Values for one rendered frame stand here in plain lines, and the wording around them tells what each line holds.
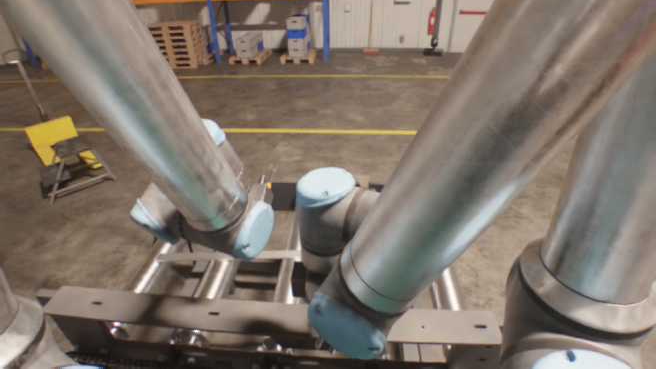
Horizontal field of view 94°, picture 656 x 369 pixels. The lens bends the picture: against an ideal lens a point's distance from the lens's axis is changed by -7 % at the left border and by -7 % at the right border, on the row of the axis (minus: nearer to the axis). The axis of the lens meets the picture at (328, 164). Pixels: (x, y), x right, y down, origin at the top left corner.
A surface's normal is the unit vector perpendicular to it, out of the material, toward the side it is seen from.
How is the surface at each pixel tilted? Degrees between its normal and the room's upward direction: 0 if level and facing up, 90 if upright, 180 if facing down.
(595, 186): 93
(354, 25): 90
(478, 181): 94
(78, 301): 0
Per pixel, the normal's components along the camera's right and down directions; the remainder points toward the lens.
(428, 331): -0.02, -0.86
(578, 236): -0.94, 0.22
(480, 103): -0.79, 0.17
